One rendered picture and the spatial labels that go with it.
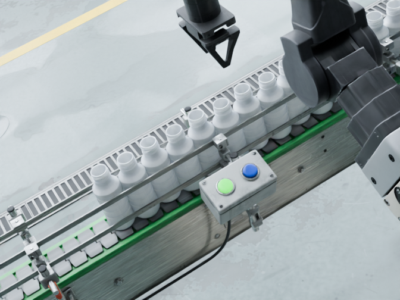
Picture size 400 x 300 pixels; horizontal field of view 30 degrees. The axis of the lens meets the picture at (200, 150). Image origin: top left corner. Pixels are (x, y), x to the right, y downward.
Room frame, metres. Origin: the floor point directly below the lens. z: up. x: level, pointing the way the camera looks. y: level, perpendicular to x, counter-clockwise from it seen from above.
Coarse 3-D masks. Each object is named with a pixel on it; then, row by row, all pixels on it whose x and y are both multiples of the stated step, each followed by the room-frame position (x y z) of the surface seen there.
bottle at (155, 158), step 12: (144, 144) 1.21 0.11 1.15; (156, 144) 1.19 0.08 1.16; (144, 156) 1.20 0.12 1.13; (156, 156) 1.18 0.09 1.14; (168, 156) 1.20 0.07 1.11; (156, 168) 1.17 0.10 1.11; (156, 180) 1.17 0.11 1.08; (168, 180) 1.18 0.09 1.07; (156, 192) 1.18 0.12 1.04; (180, 192) 1.19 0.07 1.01
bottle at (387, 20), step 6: (396, 0) 1.40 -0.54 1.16; (390, 6) 1.40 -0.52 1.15; (396, 6) 1.40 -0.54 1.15; (390, 12) 1.38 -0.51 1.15; (396, 12) 1.37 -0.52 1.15; (384, 18) 1.40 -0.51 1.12; (390, 18) 1.38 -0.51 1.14; (396, 18) 1.37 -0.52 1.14; (384, 24) 1.38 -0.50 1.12; (390, 24) 1.37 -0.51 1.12; (396, 24) 1.36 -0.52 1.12; (390, 30) 1.36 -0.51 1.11; (396, 30) 1.36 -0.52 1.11; (396, 42) 1.36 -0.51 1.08; (396, 48) 1.36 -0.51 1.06; (396, 54) 1.36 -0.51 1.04
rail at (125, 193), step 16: (384, 16) 1.42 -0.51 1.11; (288, 96) 1.26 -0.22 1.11; (304, 112) 1.27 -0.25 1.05; (240, 128) 1.22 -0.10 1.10; (160, 144) 1.24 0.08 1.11; (208, 144) 1.19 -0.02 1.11; (256, 144) 1.23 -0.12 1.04; (80, 192) 1.18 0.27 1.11; (128, 192) 1.14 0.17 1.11; (176, 192) 1.16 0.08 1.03; (48, 208) 1.16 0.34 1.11; (96, 208) 1.11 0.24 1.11; (144, 208) 1.14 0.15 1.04; (0, 240) 1.12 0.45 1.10; (48, 240) 1.08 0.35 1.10; (16, 256) 1.06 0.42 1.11; (64, 256) 1.08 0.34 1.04
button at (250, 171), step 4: (248, 164) 1.08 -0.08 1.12; (252, 164) 1.08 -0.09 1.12; (244, 168) 1.08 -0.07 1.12; (248, 168) 1.07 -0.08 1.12; (252, 168) 1.07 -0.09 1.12; (256, 168) 1.07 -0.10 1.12; (244, 172) 1.07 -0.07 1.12; (248, 172) 1.07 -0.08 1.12; (252, 172) 1.07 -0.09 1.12; (256, 172) 1.06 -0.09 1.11; (248, 176) 1.06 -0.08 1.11; (252, 176) 1.06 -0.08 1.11
